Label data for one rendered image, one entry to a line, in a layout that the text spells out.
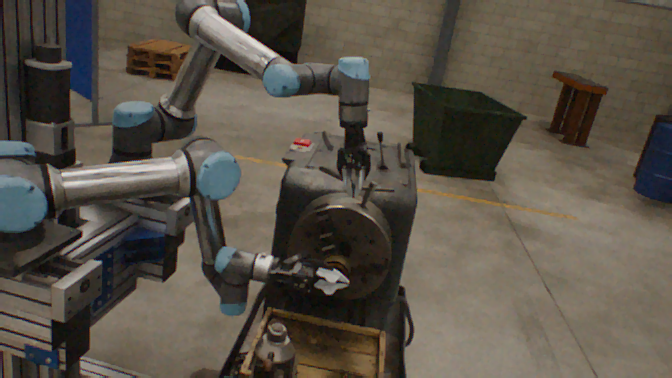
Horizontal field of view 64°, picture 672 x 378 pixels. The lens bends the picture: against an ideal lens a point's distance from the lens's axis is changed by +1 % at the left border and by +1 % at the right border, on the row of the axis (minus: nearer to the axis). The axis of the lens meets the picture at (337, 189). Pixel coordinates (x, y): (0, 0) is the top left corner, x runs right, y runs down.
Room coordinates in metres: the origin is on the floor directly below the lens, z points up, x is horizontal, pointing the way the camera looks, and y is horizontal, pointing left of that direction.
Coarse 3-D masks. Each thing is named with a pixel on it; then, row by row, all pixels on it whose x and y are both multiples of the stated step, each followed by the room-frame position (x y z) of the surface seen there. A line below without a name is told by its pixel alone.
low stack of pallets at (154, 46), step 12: (132, 48) 8.43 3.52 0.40; (144, 48) 8.43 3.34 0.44; (156, 48) 8.63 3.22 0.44; (168, 48) 8.84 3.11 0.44; (180, 48) 9.05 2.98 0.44; (132, 60) 8.45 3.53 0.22; (144, 60) 8.42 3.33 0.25; (156, 60) 8.45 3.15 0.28; (168, 60) 8.59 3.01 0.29; (180, 60) 8.64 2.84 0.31; (132, 72) 8.45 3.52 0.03; (156, 72) 8.43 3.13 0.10; (168, 72) 8.45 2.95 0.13
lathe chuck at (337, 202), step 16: (336, 208) 1.45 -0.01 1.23; (352, 208) 1.45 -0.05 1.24; (368, 208) 1.50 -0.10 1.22; (304, 224) 1.46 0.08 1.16; (336, 224) 1.45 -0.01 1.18; (352, 224) 1.45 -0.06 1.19; (368, 224) 1.45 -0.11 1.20; (384, 224) 1.50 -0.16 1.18; (304, 240) 1.45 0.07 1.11; (352, 240) 1.45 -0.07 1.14; (368, 240) 1.45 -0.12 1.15; (384, 240) 1.44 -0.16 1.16; (288, 256) 1.46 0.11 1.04; (320, 256) 1.45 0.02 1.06; (384, 256) 1.44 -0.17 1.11; (384, 272) 1.44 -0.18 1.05; (352, 288) 1.45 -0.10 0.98; (368, 288) 1.44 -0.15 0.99
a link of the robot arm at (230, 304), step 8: (216, 280) 1.32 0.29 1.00; (216, 288) 1.31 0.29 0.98; (224, 288) 1.27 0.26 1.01; (232, 288) 1.26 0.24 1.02; (240, 288) 1.27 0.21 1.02; (248, 288) 1.29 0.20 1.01; (224, 296) 1.27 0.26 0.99; (232, 296) 1.26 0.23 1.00; (240, 296) 1.27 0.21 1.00; (224, 304) 1.26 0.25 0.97; (232, 304) 1.26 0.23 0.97; (240, 304) 1.27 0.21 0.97; (224, 312) 1.27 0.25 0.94; (232, 312) 1.26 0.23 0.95; (240, 312) 1.27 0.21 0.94
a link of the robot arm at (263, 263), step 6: (258, 258) 1.28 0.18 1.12; (264, 258) 1.29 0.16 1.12; (270, 258) 1.29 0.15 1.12; (258, 264) 1.26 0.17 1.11; (264, 264) 1.27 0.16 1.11; (270, 264) 1.27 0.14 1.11; (258, 270) 1.26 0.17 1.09; (264, 270) 1.26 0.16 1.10; (258, 276) 1.26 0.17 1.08; (264, 276) 1.25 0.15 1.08; (264, 282) 1.26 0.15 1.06
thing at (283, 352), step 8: (264, 336) 0.91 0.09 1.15; (256, 344) 0.91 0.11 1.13; (264, 344) 0.89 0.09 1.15; (272, 344) 0.89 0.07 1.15; (280, 344) 0.89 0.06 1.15; (288, 344) 0.90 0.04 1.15; (256, 352) 0.88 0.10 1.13; (264, 352) 0.88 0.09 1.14; (280, 352) 0.88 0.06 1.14; (288, 352) 0.89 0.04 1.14; (264, 360) 0.87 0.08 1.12; (280, 360) 0.87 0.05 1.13
